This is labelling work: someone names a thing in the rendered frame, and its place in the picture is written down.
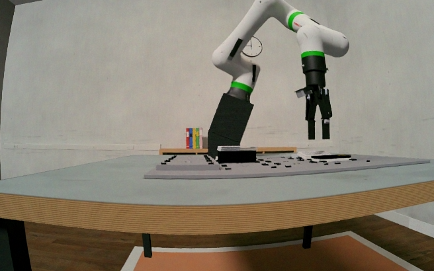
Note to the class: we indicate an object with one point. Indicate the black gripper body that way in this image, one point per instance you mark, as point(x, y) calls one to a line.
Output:
point(317, 80)

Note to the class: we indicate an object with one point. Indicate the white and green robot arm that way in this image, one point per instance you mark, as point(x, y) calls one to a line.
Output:
point(314, 40)

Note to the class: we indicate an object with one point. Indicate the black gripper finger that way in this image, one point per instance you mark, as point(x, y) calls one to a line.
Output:
point(310, 116)
point(325, 109)

